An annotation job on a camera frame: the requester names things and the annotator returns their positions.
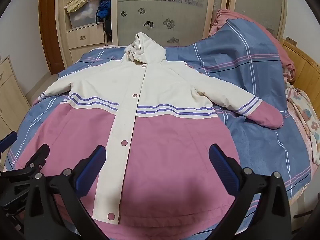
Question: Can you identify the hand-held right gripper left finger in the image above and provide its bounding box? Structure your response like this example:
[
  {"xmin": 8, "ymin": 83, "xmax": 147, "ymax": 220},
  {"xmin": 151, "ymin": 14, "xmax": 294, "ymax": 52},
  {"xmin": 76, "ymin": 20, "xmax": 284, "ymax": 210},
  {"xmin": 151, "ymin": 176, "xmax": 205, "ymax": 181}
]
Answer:
[{"xmin": 24, "ymin": 144, "xmax": 111, "ymax": 240}]

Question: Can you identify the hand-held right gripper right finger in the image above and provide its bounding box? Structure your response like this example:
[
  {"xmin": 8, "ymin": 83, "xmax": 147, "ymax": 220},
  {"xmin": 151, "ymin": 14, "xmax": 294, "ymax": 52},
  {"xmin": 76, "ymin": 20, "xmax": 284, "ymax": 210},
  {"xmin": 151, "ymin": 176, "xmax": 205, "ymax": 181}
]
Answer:
[{"xmin": 204, "ymin": 143, "xmax": 293, "ymax": 240}]

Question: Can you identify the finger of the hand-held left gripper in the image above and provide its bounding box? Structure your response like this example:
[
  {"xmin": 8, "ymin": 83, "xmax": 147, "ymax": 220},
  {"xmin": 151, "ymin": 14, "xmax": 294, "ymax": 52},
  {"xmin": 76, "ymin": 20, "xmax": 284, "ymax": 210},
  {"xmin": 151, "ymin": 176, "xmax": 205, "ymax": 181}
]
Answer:
[
  {"xmin": 0, "ymin": 143, "xmax": 51, "ymax": 181},
  {"xmin": 0, "ymin": 131, "xmax": 18, "ymax": 153}
]

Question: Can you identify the pink and cream hooded jacket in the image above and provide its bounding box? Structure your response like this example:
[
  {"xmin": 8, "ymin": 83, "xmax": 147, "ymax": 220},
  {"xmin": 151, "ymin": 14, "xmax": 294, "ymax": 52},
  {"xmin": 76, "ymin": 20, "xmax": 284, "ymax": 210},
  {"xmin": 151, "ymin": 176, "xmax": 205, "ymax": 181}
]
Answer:
[{"xmin": 15, "ymin": 32, "xmax": 285, "ymax": 240}]

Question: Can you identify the light wood cabinet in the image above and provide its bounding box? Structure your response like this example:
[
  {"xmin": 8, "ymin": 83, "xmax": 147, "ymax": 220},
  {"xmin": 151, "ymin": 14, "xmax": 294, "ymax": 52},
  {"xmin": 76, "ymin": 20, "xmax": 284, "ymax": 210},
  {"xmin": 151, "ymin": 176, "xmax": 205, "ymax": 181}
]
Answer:
[{"xmin": 0, "ymin": 56, "xmax": 32, "ymax": 141}]

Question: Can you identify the floral blanket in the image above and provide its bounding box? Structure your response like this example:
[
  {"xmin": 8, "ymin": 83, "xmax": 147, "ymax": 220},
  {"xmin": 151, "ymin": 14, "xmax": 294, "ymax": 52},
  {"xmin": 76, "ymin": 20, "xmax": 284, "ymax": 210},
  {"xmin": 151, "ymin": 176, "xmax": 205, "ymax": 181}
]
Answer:
[{"xmin": 284, "ymin": 82, "xmax": 320, "ymax": 166}]

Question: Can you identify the blue plaid quilt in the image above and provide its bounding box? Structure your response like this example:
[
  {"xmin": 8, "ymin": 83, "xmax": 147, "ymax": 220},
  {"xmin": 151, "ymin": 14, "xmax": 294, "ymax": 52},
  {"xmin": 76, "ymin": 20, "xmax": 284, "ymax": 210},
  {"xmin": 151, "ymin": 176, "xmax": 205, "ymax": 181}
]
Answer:
[{"xmin": 4, "ymin": 8, "xmax": 316, "ymax": 230}]

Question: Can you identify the small wardrobe drawer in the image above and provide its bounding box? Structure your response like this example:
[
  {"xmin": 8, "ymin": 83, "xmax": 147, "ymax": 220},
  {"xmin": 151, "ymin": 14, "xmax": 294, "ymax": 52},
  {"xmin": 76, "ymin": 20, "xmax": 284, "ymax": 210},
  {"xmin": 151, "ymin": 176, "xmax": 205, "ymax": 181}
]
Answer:
[{"xmin": 69, "ymin": 43, "xmax": 108, "ymax": 65}]

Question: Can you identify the brown wooden door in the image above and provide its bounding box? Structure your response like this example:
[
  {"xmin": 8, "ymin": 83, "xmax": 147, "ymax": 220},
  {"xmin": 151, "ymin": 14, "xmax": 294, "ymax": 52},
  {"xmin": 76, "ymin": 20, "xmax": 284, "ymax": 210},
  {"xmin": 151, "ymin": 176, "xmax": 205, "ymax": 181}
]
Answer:
[{"xmin": 38, "ymin": 0, "xmax": 66, "ymax": 76}]

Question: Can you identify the large wardrobe drawer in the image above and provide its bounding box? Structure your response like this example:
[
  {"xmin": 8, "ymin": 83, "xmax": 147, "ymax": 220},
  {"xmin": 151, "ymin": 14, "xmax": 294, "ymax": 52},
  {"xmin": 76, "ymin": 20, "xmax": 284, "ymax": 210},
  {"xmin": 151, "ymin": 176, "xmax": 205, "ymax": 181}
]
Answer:
[{"xmin": 66, "ymin": 23, "xmax": 106, "ymax": 50}]

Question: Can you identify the wooden headboard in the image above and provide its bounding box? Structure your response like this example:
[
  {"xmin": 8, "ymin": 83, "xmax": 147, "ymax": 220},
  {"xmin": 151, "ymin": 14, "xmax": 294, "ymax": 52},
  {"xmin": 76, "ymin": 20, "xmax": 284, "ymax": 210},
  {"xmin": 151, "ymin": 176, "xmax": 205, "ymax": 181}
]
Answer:
[{"xmin": 279, "ymin": 37, "xmax": 320, "ymax": 94}]

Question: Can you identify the light wood wardrobe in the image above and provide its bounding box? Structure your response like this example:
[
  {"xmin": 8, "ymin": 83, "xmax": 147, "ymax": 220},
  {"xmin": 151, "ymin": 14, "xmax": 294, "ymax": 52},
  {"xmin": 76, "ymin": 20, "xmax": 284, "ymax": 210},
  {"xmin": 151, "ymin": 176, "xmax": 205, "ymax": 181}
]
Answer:
[{"xmin": 54, "ymin": 0, "xmax": 288, "ymax": 68}]

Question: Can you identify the translucent storage box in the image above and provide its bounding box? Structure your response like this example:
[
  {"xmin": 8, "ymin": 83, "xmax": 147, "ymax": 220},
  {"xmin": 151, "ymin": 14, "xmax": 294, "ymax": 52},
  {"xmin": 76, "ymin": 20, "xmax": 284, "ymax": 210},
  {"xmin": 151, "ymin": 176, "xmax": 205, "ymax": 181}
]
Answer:
[{"xmin": 68, "ymin": 4, "xmax": 100, "ymax": 28}]

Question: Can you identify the beige crumpled cloth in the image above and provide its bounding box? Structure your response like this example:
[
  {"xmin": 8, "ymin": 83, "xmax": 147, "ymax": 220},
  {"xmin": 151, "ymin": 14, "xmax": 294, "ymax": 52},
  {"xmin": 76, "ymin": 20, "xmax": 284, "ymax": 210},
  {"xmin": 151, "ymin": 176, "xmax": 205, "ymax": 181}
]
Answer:
[{"xmin": 64, "ymin": 0, "xmax": 97, "ymax": 13}]

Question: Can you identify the dark blue garment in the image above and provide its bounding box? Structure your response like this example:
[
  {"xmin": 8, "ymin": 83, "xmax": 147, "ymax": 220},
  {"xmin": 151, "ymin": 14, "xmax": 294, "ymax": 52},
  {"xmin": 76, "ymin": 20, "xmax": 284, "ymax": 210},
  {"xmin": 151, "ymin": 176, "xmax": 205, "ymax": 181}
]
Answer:
[{"xmin": 96, "ymin": 0, "xmax": 111, "ymax": 21}]

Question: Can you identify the frosted flower-print sliding door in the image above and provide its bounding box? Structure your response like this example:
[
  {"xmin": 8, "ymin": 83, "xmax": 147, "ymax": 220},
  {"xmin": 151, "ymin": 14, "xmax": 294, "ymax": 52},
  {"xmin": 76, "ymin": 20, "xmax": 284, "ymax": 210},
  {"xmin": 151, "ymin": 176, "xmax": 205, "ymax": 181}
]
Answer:
[{"xmin": 110, "ymin": 0, "xmax": 216, "ymax": 48}]

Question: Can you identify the plain frosted sliding door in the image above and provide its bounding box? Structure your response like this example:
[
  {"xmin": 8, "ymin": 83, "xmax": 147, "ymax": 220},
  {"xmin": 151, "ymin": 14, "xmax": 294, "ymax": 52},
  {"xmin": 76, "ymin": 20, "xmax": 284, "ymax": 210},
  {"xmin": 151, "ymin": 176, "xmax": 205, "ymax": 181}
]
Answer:
[{"xmin": 229, "ymin": 0, "xmax": 288, "ymax": 41}]

